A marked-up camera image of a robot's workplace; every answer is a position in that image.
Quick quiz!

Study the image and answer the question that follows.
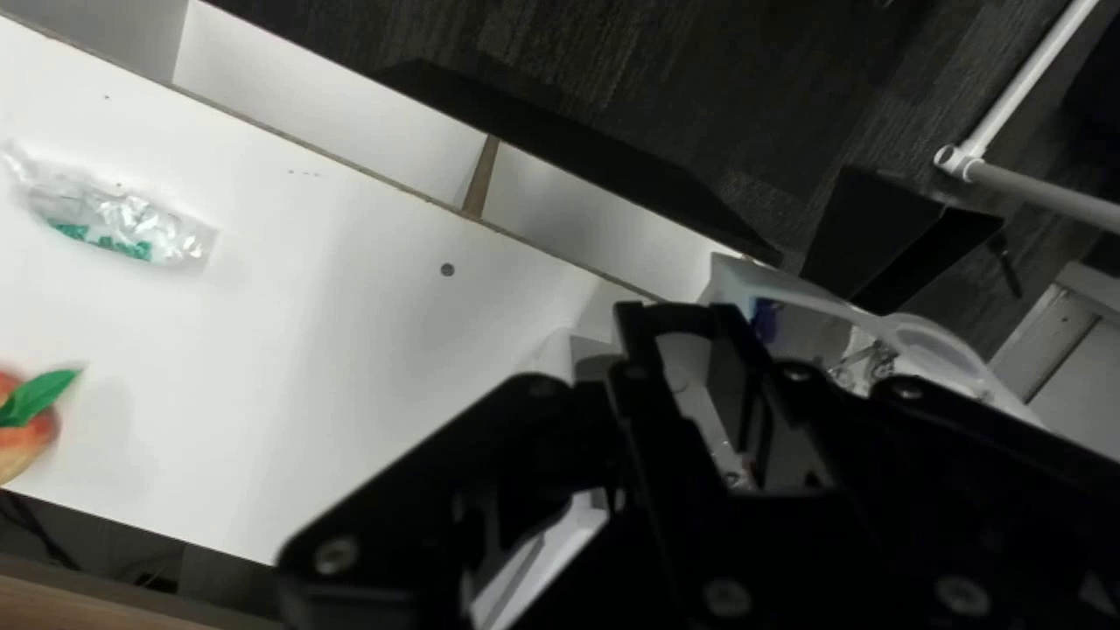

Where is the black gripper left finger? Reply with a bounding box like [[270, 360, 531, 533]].
[[610, 298, 719, 553]]

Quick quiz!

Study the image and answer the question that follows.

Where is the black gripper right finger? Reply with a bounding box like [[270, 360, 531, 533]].
[[650, 301, 851, 501]]

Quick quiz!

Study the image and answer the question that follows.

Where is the clear plastic drawer with parts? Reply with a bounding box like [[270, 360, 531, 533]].
[[702, 252, 1044, 432]]

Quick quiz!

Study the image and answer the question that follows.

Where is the clear plastic bag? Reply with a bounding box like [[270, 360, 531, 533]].
[[0, 141, 225, 274]]

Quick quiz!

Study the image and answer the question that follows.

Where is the black angular box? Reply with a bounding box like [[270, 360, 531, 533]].
[[803, 162, 1009, 320]]

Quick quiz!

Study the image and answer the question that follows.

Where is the white open shelf table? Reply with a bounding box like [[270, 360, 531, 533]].
[[0, 0, 756, 571]]

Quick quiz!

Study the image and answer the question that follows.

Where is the white pole stand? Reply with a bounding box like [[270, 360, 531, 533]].
[[932, 0, 1120, 236]]

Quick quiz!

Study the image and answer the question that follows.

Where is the plush peach with leaf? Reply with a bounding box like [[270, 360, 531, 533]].
[[0, 365, 89, 490]]

